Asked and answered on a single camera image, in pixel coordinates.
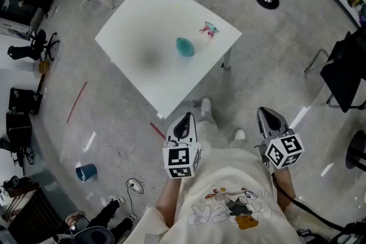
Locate black equipment case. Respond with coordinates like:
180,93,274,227
8,87,43,115

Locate teal plastic toy body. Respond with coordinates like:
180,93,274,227
176,37,196,58

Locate blue cup on floor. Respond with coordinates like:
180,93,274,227
75,163,98,182

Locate short red floor tape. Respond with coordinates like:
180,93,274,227
149,122,166,140

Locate person's cream trousers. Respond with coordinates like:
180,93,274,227
196,119,247,152

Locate white power strip with cable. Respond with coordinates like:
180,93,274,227
125,178,145,218

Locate long red floor tape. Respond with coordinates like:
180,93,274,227
66,81,88,125

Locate black office chair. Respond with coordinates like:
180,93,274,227
7,29,61,62

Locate black visitor chair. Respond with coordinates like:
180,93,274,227
304,27,366,114

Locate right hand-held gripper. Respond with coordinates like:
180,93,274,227
256,107,304,170

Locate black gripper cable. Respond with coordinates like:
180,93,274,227
270,173,354,234

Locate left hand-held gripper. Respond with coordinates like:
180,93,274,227
162,111,202,179

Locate person in white shirt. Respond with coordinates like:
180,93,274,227
122,147,304,244

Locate person's left forearm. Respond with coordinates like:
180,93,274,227
156,177,184,228

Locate black waist pack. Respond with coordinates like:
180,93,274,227
297,222,366,244

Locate black round stool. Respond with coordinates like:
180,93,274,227
345,130,366,173

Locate person's right forearm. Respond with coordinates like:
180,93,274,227
271,168,297,213

